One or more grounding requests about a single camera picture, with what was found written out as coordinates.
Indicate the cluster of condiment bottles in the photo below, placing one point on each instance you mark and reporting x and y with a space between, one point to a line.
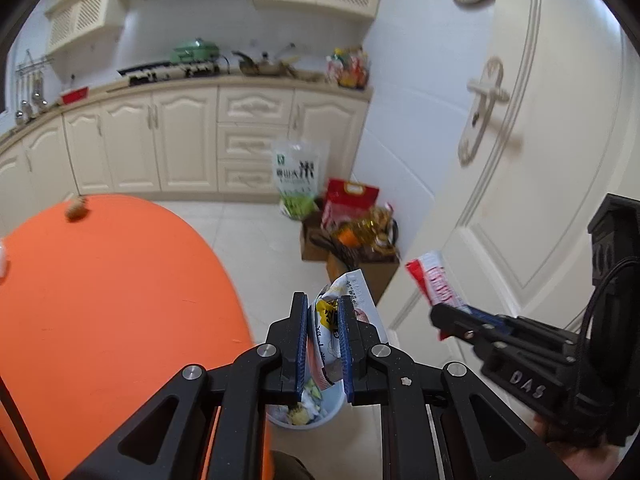
347 67

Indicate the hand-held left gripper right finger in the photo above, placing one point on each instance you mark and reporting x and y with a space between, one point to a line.
345 350

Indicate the white waste bin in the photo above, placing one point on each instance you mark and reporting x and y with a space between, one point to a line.
320 415

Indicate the brown walnut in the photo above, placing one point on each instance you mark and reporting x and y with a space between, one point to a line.
76 210

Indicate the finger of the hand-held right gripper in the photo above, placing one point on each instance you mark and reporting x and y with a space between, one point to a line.
465 327
545 337

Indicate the red white packet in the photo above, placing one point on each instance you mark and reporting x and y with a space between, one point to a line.
435 275

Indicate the black gas stove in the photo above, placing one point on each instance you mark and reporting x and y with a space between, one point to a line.
165 72

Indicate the metal wok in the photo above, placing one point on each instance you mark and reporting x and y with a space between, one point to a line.
262 65

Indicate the person's right hand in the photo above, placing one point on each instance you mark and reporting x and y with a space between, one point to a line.
580 460

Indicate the red basin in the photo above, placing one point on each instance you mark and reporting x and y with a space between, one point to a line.
75 96

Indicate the brown cardboard box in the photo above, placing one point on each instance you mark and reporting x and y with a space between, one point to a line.
375 275
312 245

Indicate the orange round table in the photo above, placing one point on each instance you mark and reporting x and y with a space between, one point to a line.
100 310

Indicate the yellow cooking oil bottle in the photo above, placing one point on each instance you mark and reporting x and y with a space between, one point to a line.
367 232

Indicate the green electric pot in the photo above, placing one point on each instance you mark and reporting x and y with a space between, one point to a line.
196 51

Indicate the cream door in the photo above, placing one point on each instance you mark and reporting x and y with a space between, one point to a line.
550 160

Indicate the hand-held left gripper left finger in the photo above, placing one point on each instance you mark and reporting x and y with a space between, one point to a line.
301 345

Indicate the white snack packet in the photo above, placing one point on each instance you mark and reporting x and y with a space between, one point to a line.
325 320

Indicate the white green rice bag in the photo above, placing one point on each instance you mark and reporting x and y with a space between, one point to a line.
300 175

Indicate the person's leg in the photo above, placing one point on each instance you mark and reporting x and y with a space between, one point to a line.
292 467

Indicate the cream base cabinets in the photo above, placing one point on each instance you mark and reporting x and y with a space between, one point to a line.
185 140

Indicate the metal utensil rack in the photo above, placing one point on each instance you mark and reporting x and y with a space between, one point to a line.
32 62

